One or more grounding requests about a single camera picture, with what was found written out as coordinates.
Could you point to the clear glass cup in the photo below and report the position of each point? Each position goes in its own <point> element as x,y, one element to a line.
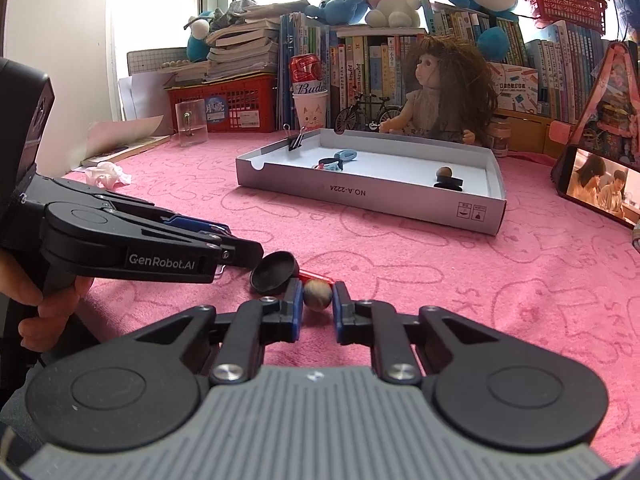
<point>191,122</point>

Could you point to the pink bunny table mat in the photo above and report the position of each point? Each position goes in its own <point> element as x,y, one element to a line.
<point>556,274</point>

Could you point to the label printer box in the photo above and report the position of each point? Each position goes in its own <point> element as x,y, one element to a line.
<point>516,87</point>

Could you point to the red Budweiser can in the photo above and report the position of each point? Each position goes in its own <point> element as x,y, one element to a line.
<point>306,74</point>

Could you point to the red plastic crate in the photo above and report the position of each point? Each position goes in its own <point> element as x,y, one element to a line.
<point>246,104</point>

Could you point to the pink triangular dollhouse stand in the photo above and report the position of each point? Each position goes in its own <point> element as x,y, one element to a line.
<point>609,125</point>

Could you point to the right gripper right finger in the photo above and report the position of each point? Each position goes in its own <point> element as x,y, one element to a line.
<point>387,334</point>

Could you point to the brown walnut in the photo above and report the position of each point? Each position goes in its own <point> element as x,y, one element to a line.
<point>443,172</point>
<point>317,295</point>

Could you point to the red plastic basket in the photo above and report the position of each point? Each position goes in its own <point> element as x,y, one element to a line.
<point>585,13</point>

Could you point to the brown-haired doll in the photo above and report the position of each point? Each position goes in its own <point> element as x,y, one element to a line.
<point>450,93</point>

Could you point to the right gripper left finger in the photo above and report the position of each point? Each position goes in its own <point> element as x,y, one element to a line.
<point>240,338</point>

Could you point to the black miniature bicycle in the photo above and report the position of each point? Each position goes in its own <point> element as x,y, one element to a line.
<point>365,114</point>

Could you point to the stack of books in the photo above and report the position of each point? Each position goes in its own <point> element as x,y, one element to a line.
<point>243,41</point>

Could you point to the small brown lidded jar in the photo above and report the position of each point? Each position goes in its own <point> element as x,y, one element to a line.
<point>498,136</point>

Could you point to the light blue hair clip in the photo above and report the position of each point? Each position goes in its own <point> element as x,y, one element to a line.
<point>330,164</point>

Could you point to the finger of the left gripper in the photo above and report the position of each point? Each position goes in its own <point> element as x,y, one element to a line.
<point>196,225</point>
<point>233,251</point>

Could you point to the blue plush toy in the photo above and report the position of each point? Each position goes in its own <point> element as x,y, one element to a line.
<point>338,12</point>

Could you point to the black smartphone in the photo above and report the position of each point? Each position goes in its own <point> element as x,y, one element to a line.
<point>599,183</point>

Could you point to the black binder clip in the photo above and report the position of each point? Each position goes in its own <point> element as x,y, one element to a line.
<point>294,138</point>

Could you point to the white cardboard box lid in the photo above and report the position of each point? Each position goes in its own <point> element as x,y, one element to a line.
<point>391,174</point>

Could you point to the crumpled pink tissue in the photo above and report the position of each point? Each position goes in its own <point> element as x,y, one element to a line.
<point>107,175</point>

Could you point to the white cat paper cup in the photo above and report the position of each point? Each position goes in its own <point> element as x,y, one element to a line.
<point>311,109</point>

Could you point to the person's left hand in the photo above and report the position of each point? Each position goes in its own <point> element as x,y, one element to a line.
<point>41,333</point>

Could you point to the red pen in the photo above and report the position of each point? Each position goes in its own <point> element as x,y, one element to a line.
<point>306,276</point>

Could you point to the blue white plush doll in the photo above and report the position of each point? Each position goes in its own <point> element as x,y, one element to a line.
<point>200,26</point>

